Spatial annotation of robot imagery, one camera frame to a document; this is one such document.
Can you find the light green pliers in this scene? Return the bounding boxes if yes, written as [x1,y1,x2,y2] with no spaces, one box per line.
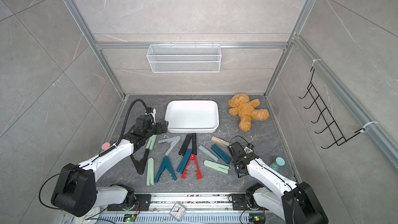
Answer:
[146,158,154,186]
[204,160,229,174]
[146,135,157,150]

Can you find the dark teal pliers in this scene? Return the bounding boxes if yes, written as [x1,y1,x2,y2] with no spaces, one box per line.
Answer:
[211,144,231,164]

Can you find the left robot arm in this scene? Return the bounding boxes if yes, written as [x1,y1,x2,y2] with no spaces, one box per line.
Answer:
[51,115,169,217]

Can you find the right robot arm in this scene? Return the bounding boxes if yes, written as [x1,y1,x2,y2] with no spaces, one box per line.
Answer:
[228,142,329,224]

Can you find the grey closed pliers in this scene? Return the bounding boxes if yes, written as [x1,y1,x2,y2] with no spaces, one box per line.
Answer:
[199,145,219,162]

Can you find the grey open pliers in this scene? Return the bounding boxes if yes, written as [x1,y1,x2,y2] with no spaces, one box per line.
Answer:
[158,136,181,156]

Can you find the beige wooden pliers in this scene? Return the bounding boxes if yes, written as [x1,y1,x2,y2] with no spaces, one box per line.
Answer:
[211,136,231,147]

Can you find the teal open pliers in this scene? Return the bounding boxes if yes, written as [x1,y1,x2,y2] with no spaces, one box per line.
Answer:
[154,156,177,183]

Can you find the red open pliers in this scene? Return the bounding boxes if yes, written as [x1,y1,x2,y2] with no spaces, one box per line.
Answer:
[181,153,202,180]

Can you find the white storage box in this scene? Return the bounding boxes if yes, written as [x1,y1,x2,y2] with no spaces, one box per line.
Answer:
[165,100,219,133]

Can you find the teal closed pliers centre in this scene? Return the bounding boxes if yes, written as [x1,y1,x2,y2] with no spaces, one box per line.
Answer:
[177,149,192,174]

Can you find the green sand timer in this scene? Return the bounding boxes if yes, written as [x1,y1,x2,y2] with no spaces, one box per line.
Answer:
[270,157,286,171]

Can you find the pink sand timer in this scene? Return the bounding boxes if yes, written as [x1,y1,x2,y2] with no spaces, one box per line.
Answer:
[101,142,111,151]

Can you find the brown teddy bear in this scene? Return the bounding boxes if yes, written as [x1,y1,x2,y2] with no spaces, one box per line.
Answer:
[228,94,269,132]

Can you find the small square clock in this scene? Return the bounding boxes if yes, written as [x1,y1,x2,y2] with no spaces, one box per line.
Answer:
[170,202,187,221]

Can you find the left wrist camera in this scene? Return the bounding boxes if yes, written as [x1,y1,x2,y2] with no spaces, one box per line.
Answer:
[146,107,156,123]

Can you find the black corrugated cable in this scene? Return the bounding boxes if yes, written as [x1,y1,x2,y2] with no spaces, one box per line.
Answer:
[116,99,152,145]

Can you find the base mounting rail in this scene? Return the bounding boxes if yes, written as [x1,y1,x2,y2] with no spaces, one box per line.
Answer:
[58,192,321,224]

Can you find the white wire mesh basket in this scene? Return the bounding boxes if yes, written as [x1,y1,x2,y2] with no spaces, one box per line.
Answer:
[147,44,222,73]

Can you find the black wall hook rack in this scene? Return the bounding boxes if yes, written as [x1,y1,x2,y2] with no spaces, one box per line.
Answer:
[299,67,365,149]

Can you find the aluminium frame rail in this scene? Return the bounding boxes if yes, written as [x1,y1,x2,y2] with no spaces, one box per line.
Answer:
[63,0,126,99]

